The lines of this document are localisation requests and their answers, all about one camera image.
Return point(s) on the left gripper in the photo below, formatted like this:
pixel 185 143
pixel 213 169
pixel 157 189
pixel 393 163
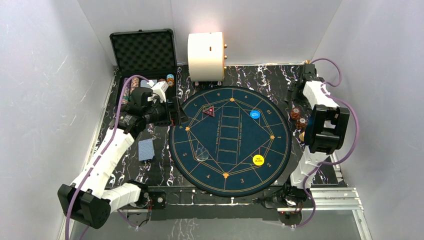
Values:
pixel 172 112

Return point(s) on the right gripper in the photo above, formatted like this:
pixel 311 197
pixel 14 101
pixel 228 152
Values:
pixel 292 88

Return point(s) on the red poker chip stack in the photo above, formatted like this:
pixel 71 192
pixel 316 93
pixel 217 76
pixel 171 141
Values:
pixel 295 113

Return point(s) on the brown poker chip stack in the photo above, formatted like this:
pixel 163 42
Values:
pixel 301 123

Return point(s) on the clear dealer button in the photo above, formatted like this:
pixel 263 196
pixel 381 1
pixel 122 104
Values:
pixel 201 154

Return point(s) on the blue small blind button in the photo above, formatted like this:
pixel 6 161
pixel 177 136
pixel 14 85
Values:
pixel 255 114

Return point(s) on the yellow big blind button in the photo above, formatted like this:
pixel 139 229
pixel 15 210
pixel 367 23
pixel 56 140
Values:
pixel 258 160

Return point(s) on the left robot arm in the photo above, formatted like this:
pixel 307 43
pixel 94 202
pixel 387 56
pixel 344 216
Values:
pixel 86 200

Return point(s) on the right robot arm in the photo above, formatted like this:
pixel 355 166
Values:
pixel 324 133

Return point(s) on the red triangular all-in marker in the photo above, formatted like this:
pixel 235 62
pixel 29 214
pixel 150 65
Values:
pixel 210 111

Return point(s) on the orange blue chip stack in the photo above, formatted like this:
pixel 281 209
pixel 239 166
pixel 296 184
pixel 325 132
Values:
pixel 170 79

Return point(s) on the yellow poker chip stack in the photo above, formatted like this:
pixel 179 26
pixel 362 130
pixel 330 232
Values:
pixel 302 137

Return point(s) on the blue playing card deck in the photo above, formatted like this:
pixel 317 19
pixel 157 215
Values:
pixel 146 150

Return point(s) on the card deck in case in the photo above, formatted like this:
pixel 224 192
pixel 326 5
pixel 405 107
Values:
pixel 145 82

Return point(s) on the round blue poker mat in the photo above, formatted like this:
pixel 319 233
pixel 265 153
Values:
pixel 232 138

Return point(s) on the pink green chip row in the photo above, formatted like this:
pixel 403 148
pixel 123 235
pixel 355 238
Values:
pixel 135 82

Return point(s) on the purple chip row in case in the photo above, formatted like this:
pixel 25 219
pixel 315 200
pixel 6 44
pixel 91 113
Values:
pixel 125 92

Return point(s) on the white cylindrical device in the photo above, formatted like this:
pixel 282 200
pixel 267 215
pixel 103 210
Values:
pixel 206 57

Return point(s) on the black chip carrying case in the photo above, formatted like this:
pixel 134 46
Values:
pixel 149 53

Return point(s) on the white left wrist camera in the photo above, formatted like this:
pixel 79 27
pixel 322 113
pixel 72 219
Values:
pixel 158 89

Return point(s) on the aluminium frame rail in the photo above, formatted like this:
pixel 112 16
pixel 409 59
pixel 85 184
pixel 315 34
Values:
pixel 345 198

